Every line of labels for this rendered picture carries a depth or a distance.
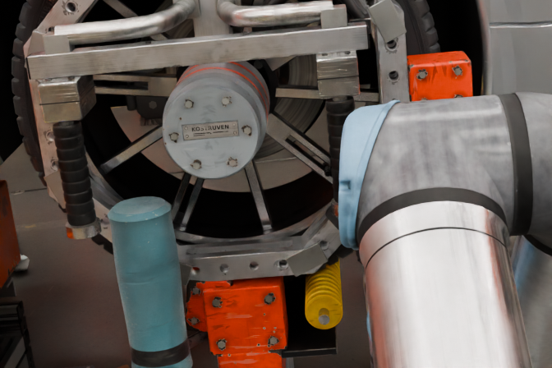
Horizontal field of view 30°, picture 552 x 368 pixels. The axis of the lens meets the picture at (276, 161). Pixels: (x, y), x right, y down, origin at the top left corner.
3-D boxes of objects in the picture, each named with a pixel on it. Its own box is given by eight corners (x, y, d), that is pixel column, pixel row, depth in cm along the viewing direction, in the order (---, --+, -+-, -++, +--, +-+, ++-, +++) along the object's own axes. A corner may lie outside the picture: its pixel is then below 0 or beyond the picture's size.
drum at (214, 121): (275, 136, 156) (265, 45, 152) (269, 181, 135) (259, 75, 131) (183, 144, 156) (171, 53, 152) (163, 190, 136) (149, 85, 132)
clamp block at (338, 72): (357, 80, 133) (354, 39, 131) (361, 96, 124) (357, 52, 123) (318, 83, 133) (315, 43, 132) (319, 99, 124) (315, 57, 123)
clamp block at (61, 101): (98, 103, 135) (91, 63, 133) (83, 121, 126) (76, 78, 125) (60, 106, 135) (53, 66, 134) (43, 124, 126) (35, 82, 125)
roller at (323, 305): (339, 260, 184) (337, 230, 182) (344, 336, 156) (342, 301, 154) (307, 263, 184) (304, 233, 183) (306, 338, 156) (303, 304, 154)
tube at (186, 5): (202, 18, 145) (193, -59, 141) (186, 43, 126) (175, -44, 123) (79, 29, 146) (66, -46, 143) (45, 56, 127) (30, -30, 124)
